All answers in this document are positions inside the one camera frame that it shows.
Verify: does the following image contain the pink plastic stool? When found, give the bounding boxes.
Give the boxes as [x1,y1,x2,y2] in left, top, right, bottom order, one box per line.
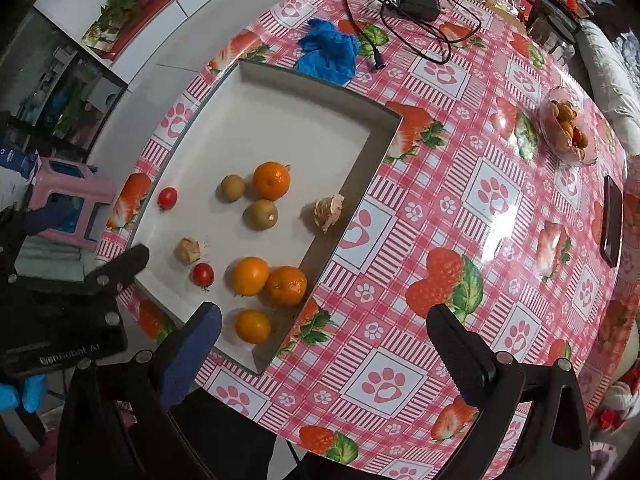
[27,157,117,251]

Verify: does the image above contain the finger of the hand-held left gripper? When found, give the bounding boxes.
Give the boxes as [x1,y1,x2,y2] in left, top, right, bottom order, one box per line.
[0,203,76,271]
[85,245,151,296]

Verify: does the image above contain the dimpled orange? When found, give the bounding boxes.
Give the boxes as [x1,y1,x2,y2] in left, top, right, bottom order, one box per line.
[266,266,308,307]

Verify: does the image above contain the green potted plant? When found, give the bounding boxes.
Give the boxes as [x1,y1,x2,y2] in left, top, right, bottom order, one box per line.
[95,0,156,36]

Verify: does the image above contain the dark smartphone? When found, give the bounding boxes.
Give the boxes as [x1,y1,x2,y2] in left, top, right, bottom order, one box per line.
[600,175,623,268]

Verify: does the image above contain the large smooth orange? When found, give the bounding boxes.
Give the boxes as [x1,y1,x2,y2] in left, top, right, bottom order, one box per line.
[233,256,271,297]

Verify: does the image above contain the red top cabinet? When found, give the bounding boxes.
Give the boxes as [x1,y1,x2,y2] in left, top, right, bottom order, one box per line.
[107,0,263,57]

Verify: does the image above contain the blue white carton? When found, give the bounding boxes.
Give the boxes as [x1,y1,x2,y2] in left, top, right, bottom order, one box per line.
[0,135,43,182]

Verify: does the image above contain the black power adapter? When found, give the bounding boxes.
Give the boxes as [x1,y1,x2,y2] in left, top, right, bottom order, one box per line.
[396,0,442,22]

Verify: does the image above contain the clear glass bowl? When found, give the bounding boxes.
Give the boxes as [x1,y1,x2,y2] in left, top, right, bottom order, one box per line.
[539,85,598,167]

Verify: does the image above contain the red pink plush toy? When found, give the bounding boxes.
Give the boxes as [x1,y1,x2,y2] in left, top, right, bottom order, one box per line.
[590,367,640,433]

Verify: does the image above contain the stemmed mandarin orange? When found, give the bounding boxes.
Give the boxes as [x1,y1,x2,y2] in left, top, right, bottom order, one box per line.
[252,161,292,202]

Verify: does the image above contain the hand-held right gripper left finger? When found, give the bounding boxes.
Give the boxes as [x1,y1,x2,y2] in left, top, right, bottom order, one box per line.
[55,301,223,480]

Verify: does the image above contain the person's left hand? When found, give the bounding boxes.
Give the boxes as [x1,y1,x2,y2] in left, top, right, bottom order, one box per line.
[0,375,49,414]

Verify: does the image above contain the pale green mat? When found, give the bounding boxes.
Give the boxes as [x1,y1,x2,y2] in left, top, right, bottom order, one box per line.
[15,237,98,281]

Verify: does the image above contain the brown kiwi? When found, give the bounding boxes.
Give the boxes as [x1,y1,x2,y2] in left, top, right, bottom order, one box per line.
[243,199,279,232]
[221,174,246,203]

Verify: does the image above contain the blue crumpled glove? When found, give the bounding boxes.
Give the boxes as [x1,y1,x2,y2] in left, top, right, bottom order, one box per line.
[294,18,361,86]

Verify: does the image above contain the small smooth orange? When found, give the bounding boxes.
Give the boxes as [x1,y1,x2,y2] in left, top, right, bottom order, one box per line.
[235,309,272,345]

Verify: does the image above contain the red checked printed tablecloth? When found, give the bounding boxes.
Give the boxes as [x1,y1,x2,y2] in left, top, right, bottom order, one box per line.
[95,0,640,480]

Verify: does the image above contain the heap of nuts and kumquats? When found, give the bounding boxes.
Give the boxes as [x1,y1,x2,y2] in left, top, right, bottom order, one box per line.
[549,101,590,150]

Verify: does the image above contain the white cardboard tray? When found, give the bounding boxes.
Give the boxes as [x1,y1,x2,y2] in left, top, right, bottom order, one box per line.
[107,59,405,377]

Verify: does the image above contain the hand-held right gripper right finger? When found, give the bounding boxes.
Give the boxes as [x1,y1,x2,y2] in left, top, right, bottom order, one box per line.
[427,304,593,480]

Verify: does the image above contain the white padded jacket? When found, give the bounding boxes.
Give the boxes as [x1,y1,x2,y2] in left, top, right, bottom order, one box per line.
[575,20,640,156]

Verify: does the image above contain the black framed glass tank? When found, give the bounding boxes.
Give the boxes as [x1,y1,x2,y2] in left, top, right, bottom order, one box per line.
[15,40,128,156]

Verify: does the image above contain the black adapter cable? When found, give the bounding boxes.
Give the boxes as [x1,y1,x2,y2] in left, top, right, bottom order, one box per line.
[345,0,483,71]

